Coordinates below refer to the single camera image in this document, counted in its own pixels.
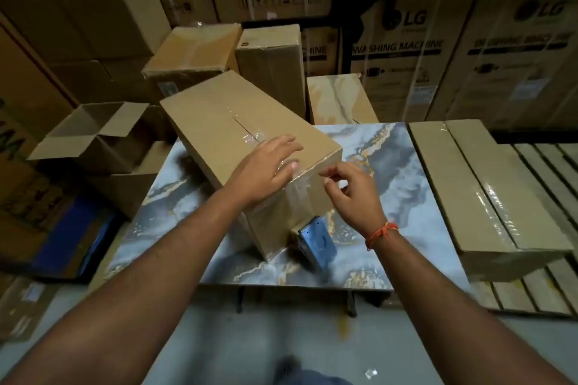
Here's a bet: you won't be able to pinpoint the person's left hand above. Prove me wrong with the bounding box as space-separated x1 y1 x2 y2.
221 134 304 213

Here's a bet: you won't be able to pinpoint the person's right hand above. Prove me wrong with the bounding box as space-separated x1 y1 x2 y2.
318 161 390 240

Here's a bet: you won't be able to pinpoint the blue tape dispenser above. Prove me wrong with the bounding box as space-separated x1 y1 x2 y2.
296 215 338 272

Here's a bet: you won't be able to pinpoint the large brown cardboard box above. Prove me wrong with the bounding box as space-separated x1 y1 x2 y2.
160 70 343 262

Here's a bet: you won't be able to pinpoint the person's left forearm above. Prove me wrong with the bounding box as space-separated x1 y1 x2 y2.
0 188 252 385

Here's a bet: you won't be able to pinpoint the person's right forearm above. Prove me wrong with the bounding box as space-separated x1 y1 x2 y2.
368 226 574 385

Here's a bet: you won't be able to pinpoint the tall narrow cardboard box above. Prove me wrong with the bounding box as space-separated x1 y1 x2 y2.
234 23 307 119

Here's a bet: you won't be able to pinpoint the long flat cardboard box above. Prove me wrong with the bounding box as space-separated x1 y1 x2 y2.
408 118 574 283

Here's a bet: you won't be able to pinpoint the taped square cardboard box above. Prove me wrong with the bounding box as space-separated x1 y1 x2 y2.
141 22 243 103

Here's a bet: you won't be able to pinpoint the open empty cardboard box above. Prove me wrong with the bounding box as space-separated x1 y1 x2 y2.
26 102 152 175

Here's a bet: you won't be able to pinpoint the orange thread wristband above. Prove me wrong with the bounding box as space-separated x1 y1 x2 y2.
364 221 400 251

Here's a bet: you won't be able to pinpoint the beige marble pattern tile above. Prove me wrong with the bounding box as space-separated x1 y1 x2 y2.
306 73 379 126

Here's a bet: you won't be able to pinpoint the partly hidden appliance carton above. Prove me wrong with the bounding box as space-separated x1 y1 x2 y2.
301 28 340 79

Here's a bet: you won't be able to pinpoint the blue patterned shorts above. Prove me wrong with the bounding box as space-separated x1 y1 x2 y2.
288 369 355 385

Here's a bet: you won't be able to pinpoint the wooden pallet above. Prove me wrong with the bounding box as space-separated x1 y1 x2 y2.
469 141 578 320

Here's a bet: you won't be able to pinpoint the blue printed flattened carton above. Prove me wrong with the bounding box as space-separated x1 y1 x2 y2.
0 172 120 284

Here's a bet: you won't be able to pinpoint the strapped appliance carton white label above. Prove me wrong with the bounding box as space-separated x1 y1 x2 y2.
347 0 491 124

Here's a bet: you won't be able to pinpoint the wide strapped appliance carton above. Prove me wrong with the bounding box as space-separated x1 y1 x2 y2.
426 0 578 131

